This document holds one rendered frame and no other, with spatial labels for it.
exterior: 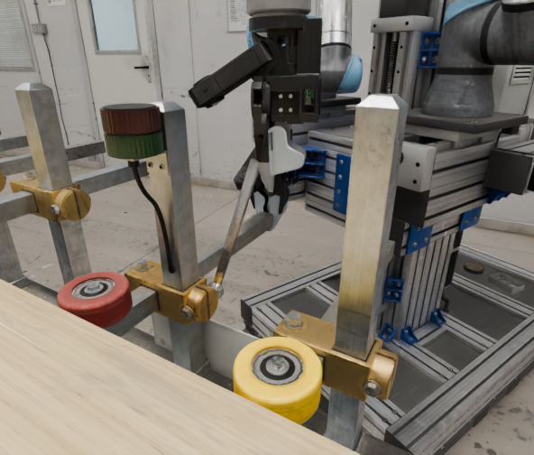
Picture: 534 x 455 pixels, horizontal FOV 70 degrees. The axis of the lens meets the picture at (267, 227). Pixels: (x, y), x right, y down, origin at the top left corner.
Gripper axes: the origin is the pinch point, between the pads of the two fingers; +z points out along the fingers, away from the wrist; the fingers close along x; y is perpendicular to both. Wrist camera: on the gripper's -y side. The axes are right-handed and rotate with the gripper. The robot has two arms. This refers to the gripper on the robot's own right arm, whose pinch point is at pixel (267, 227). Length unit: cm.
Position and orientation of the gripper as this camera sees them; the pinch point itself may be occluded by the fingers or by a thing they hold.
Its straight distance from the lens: 82.0
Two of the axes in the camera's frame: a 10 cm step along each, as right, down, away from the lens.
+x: -8.7, -2.1, 4.6
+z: 0.0, 9.1, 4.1
